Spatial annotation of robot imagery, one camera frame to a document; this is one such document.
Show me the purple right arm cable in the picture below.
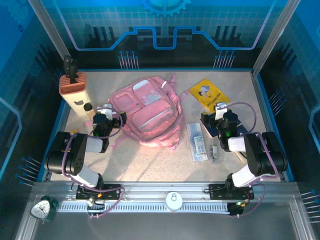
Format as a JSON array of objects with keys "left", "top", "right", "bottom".
[{"left": 219, "top": 101, "right": 281, "bottom": 219}]

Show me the black handled knife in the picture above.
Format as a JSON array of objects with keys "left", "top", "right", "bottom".
[
  {"left": 68, "top": 64, "right": 79, "bottom": 84},
  {"left": 63, "top": 55, "right": 73, "bottom": 76}
]

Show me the small bottle black cap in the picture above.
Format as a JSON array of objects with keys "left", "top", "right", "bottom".
[{"left": 83, "top": 102, "right": 97, "bottom": 119}]

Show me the small grey clip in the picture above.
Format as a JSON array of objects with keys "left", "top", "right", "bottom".
[{"left": 208, "top": 143, "right": 222, "bottom": 165}]

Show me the clear pen pack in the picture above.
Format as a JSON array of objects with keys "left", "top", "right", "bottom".
[{"left": 186, "top": 122, "right": 209, "bottom": 163}]

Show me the white round knob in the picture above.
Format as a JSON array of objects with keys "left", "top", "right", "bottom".
[{"left": 164, "top": 191, "right": 184, "bottom": 212}]

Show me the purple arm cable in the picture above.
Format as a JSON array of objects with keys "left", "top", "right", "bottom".
[
  {"left": 61, "top": 111, "right": 126, "bottom": 220},
  {"left": 219, "top": 101, "right": 281, "bottom": 219}
]

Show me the white slotted cable duct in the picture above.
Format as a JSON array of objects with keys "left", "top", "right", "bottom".
[{"left": 56, "top": 201, "right": 230, "bottom": 214}]

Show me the aluminium frame post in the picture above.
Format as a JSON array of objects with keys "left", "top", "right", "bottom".
[
  {"left": 27, "top": 0, "right": 73, "bottom": 63},
  {"left": 251, "top": 0, "right": 304, "bottom": 74}
]

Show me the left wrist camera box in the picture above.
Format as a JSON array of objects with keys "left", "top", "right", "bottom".
[{"left": 96, "top": 103, "right": 114, "bottom": 120}]

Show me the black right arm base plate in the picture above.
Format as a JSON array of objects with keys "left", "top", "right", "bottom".
[{"left": 208, "top": 183, "right": 255, "bottom": 201}]

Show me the pink student backpack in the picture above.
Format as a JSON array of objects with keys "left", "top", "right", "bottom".
[{"left": 83, "top": 72, "right": 189, "bottom": 151}]

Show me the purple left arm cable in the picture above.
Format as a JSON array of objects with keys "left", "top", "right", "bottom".
[{"left": 61, "top": 111, "right": 126, "bottom": 220}]

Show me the cream knife block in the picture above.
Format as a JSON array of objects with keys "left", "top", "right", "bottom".
[{"left": 59, "top": 72, "right": 94, "bottom": 117}]

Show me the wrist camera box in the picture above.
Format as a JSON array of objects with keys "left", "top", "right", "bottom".
[
  {"left": 96, "top": 103, "right": 114, "bottom": 120},
  {"left": 214, "top": 101, "right": 229, "bottom": 120}
]

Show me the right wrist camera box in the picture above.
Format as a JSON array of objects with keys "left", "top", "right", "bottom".
[{"left": 214, "top": 101, "right": 229, "bottom": 120}]

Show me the green alarm clock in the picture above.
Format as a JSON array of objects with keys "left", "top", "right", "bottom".
[{"left": 30, "top": 195, "right": 60, "bottom": 223}]

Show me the yellow picture book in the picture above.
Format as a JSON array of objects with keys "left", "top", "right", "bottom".
[{"left": 187, "top": 78, "right": 231, "bottom": 114}]

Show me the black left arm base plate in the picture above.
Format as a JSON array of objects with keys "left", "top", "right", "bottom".
[{"left": 76, "top": 183, "right": 122, "bottom": 201}]

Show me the aluminium front rail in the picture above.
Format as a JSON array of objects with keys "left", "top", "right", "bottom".
[{"left": 32, "top": 181, "right": 301, "bottom": 204}]

